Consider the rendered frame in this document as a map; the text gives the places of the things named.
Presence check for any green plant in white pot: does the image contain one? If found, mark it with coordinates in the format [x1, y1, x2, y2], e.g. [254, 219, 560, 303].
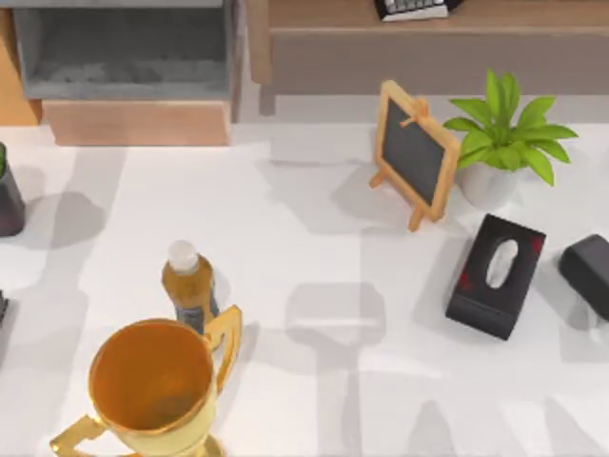
[442, 69, 580, 209]

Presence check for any wooden shelf unit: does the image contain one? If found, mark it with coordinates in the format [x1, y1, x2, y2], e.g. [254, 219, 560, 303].
[243, 0, 609, 117]

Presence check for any black tissue box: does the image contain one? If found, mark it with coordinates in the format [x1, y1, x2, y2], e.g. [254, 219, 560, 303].
[444, 213, 547, 342]

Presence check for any wooden cupboard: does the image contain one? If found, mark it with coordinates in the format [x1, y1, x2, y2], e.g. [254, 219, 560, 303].
[0, 0, 45, 128]

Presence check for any gold trophy cup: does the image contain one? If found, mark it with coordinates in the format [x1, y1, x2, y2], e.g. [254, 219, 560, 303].
[49, 304, 245, 457]

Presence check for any pale wooden drawer front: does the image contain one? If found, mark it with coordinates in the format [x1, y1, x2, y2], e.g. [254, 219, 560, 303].
[41, 98, 233, 147]

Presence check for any amber bottle with white cap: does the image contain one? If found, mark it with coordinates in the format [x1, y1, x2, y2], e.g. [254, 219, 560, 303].
[161, 240, 221, 334]

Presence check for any dark plant pot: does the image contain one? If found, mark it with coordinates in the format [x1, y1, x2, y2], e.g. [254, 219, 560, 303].
[0, 142, 27, 238]

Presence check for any wooden framed blackboard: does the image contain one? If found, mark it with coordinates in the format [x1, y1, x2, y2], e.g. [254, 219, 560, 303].
[368, 79, 462, 233]

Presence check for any black rounded box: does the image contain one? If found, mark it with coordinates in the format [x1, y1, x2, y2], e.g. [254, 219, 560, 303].
[558, 233, 609, 322]

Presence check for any grey pierced drawer inside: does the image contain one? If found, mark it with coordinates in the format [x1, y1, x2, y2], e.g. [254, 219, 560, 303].
[10, 0, 235, 101]

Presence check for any black and white keyboard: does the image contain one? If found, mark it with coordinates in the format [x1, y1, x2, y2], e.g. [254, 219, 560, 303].
[373, 0, 465, 23]

